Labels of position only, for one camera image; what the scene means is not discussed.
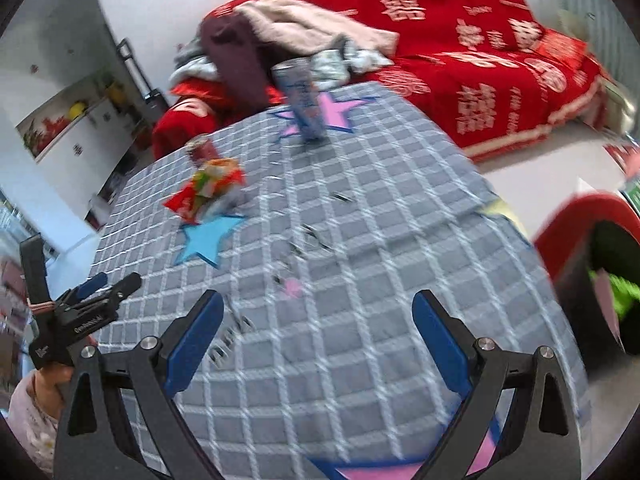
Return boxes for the red soda can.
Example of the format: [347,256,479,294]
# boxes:
[184,134,219,167]

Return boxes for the red snack wrapper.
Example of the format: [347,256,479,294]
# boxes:
[163,158,245,224]

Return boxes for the tall light blue can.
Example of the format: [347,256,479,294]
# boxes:
[272,58,326,142]

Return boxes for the red plastic chair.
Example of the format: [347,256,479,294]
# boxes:
[534,191,639,281]

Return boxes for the person's left hand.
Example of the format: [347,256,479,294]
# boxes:
[34,363,74,419]

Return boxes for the grey checked tablecloth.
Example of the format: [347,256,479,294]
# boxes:
[92,82,591,479]

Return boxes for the green crumpled wrapper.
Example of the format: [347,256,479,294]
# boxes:
[589,269,640,320]

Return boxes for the red sofa with cover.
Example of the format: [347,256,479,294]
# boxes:
[169,0,604,160]

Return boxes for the pink cardboard box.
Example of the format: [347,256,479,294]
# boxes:
[593,270,625,351]

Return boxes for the beige fluffy blanket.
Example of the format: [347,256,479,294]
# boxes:
[234,0,399,56]

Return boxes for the dark purple garment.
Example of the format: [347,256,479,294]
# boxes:
[200,13,288,113]

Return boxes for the small red square cushion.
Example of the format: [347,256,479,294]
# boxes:
[535,28,588,70]

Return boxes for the black trash bin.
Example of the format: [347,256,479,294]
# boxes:
[554,221,639,376]

